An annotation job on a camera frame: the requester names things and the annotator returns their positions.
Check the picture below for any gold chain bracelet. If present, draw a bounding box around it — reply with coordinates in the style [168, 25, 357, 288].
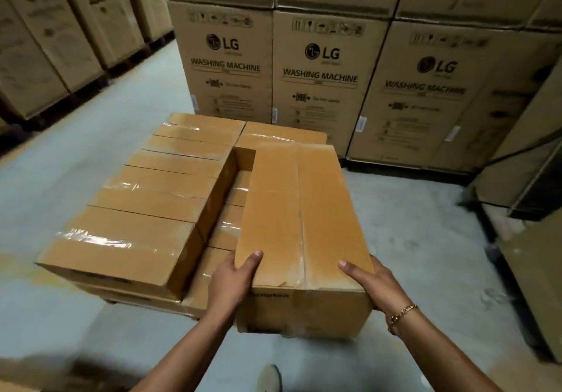
[386, 303, 419, 335]

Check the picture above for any person's right hand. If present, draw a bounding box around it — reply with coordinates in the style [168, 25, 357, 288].
[337, 254, 414, 319]

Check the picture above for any person's left hand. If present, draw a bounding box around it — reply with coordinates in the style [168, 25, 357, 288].
[206, 250, 264, 325]

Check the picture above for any stack of small brown cartons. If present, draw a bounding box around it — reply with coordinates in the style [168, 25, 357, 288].
[35, 112, 330, 319]

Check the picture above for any person's right forearm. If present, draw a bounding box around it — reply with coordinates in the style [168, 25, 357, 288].
[386, 304, 504, 392]

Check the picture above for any person's left forearm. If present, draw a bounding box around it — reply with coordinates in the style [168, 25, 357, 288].
[143, 308, 236, 392]

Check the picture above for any plain flat cardboard carton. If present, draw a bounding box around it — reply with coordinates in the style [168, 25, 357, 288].
[495, 218, 562, 364]

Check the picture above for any long taped cardboard box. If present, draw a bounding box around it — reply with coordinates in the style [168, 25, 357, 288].
[234, 141, 376, 340]

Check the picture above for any row of large printed cartons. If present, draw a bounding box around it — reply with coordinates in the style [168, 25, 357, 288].
[0, 0, 175, 121]
[159, 0, 562, 222]

